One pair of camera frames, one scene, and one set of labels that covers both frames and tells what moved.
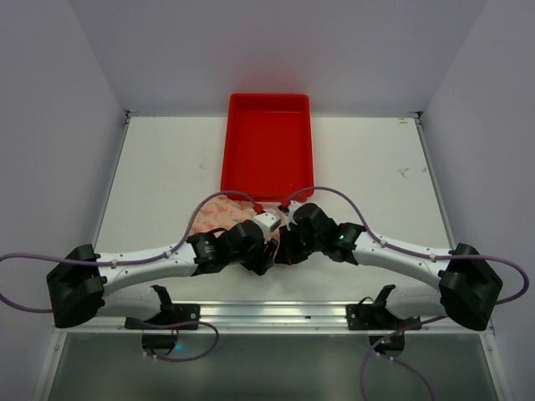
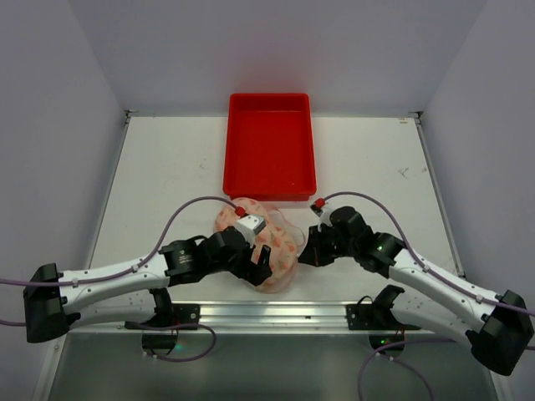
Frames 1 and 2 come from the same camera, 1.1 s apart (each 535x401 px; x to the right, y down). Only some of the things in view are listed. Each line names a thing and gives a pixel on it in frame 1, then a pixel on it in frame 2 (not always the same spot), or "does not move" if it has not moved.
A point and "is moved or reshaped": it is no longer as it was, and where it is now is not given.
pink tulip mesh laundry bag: [223, 212] is moved or reshaped
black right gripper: [290, 249] → [319, 245]
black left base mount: [174, 314] does not move
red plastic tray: [267, 149] does not move
